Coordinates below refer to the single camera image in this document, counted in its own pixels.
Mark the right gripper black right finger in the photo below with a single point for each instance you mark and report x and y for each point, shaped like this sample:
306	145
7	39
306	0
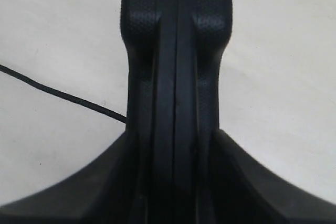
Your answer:
244	191

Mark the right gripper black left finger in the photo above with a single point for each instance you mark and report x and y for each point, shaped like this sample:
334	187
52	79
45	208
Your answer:
101	192

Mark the black plastic carrying case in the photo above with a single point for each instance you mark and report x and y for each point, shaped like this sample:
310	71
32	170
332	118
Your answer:
174	51

